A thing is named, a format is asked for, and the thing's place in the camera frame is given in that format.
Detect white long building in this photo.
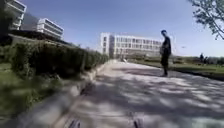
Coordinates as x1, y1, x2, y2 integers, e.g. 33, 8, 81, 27
99, 32, 165, 60

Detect grey paved path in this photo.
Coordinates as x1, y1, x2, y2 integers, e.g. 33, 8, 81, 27
53, 59, 224, 128

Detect person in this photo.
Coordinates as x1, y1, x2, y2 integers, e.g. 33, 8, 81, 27
159, 29, 173, 78

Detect green hedge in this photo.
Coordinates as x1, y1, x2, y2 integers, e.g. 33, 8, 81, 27
9, 40, 110, 80

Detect robot's own part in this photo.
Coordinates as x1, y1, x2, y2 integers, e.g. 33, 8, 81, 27
133, 118, 144, 128
68, 119, 81, 128

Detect stone kerb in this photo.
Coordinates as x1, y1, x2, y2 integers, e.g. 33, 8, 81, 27
0, 61, 109, 128

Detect grass lawn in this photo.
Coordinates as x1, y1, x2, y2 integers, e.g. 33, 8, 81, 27
128, 58, 224, 81

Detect white tiered building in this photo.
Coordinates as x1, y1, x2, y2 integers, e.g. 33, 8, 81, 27
0, 0, 65, 42

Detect grass strip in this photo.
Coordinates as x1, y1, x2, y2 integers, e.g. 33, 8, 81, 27
0, 63, 68, 118

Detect tree with green leaves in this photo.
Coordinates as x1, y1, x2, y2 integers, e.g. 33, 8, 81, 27
187, 0, 224, 41

